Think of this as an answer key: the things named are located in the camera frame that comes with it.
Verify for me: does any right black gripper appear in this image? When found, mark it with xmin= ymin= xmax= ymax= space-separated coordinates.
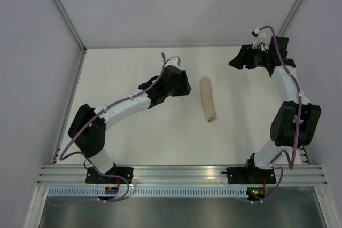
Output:
xmin=228 ymin=43 xmax=271 ymax=70

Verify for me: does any beige cloth napkin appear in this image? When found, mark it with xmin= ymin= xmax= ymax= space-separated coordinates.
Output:
xmin=199 ymin=77 xmax=217 ymax=123

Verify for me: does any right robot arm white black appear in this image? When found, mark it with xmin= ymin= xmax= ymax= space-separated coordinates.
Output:
xmin=229 ymin=32 xmax=321 ymax=183

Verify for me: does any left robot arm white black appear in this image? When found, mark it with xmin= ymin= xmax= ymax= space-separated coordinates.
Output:
xmin=68 ymin=65 xmax=191 ymax=183

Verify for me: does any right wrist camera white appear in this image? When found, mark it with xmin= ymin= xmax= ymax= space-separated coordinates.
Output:
xmin=251 ymin=28 xmax=268 ymax=49

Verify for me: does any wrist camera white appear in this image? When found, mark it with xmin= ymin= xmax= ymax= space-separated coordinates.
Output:
xmin=166 ymin=56 xmax=181 ymax=68
xmin=251 ymin=28 xmax=268 ymax=49

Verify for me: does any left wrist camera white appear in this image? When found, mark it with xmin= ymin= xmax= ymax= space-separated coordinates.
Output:
xmin=166 ymin=56 xmax=181 ymax=68

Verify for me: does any aluminium frame post right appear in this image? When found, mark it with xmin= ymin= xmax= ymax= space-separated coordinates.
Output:
xmin=277 ymin=0 xmax=304 ymax=37

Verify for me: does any aluminium frame post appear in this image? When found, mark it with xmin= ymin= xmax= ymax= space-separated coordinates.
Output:
xmin=52 ymin=0 xmax=87 ymax=53
xmin=277 ymin=0 xmax=304 ymax=37

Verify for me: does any aluminium frame back bar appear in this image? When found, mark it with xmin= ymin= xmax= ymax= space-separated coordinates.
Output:
xmin=85 ymin=42 xmax=251 ymax=49

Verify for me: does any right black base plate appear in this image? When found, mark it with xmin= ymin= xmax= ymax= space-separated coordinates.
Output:
xmin=226 ymin=167 xmax=277 ymax=185

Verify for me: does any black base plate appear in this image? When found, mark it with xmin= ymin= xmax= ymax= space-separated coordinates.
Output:
xmin=226 ymin=167 xmax=277 ymax=185
xmin=85 ymin=167 xmax=134 ymax=184

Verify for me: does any aluminium frame right rail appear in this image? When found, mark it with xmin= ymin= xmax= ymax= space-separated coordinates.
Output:
xmin=269 ymin=48 xmax=312 ymax=165

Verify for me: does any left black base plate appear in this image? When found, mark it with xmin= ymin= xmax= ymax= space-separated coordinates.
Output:
xmin=85 ymin=167 xmax=134 ymax=184

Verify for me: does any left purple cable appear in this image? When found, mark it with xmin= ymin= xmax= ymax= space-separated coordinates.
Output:
xmin=48 ymin=52 xmax=168 ymax=207

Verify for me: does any aluminium mounting rail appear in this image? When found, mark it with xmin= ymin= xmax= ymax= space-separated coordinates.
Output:
xmin=36 ymin=164 xmax=328 ymax=187

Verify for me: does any white slotted cable duct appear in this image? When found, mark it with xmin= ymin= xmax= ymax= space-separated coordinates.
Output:
xmin=48 ymin=186 xmax=248 ymax=198

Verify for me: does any aluminium frame post left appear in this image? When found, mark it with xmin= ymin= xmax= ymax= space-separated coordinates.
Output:
xmin=52 ymin=0 xmax=87 ymax=53

